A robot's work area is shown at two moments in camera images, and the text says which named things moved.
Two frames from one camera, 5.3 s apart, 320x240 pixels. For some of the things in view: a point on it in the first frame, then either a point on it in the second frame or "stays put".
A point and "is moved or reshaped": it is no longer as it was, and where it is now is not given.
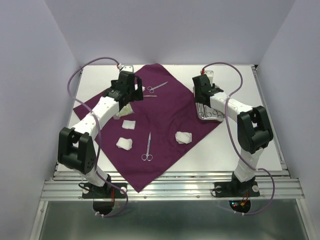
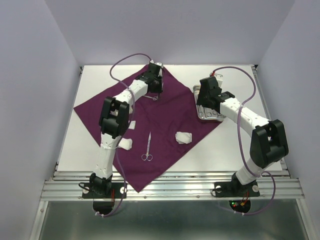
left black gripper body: [132, 92] → [158, 87]
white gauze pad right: [183, 137] stays put
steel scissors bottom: [147, 156] stays put
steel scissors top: [151, 88] is moved or reshaped
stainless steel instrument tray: [205, 112] stays put
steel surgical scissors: [200, 109] stays put
